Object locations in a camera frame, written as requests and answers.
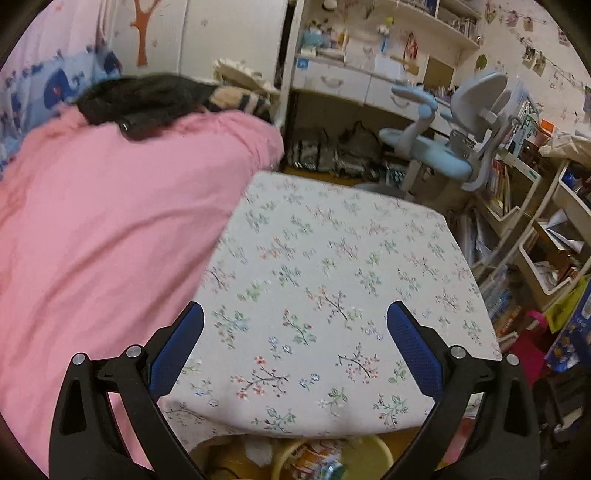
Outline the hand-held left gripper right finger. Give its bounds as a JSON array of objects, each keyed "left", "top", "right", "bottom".
[{"left": 383, "top": 300, "right": 541, "bottom": 480}]

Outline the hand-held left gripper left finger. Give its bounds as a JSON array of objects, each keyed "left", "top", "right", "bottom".
[{"left": 48, "top": 301, "right": 206, "bottom": 480}]

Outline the cream plastic wastebasket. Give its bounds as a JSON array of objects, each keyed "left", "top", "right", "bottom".
[{"left": 270, "top": 436, "right": 395, "bottom": 480}]

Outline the row of colourful books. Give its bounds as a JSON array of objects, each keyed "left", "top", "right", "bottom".
[{"left": 485, "top": 272, "right": 525, "bottom": 337}]

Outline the red bag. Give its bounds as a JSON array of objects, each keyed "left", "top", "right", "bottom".
[{"left": 508, "top": 309, "right": 559, "bottom": 384}]

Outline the floral tablecloth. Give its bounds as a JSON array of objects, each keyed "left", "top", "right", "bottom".
[{"left": 164, "top": 171, "right": 504, "bottom": 444}]

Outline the pink blanket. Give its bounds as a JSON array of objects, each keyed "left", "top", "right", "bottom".
[{"left": 0, "top": 106, "right": 284, "bottom": 472}]

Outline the white bookshelf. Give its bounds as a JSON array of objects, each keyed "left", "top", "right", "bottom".
[{"left": 471, "top": 152, "right": 591, "bottom": 324}]

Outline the blue printed bag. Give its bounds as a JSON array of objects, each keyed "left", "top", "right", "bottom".
[{"left": 545, "top": 277, "right": 591, "bottom": 370}]

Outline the light blue desk chair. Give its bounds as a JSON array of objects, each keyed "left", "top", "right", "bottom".
[{"left": 355, "top": 71, "right": 527, "bottom": 199}]

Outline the black jacket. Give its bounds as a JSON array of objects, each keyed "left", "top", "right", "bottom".
[{"left": 76, "top": 74, "right": 218, "bottom": 141}]

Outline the striped pillow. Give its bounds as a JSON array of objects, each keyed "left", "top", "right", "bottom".
[{"left": 203, "top": 83, "right": 275, "bottom": 123}]

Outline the cream canvas tote bag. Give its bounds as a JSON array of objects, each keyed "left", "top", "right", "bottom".
[{"left": 212, "top": 58, "right": 280, "bottom": 95}]

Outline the white desk with drawers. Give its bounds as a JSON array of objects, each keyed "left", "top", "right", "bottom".
[{"left": 281, "top": 0, "right": 485, "bottom": 125}]

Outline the pink whale print curtain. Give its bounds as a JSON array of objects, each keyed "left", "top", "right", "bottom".
[{"left": 0, "top": 0, "right": 125, "bottom": 153}]

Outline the white wardrobe with tree sticker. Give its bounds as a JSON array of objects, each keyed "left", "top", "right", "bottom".
[{"left": 111, "top": 0, "right": 296, "bottom": 93}]

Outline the hanging photo garland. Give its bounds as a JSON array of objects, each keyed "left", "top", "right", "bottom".
[{"left": 485, "top": 0, "right": 591, "bottom": 121}]

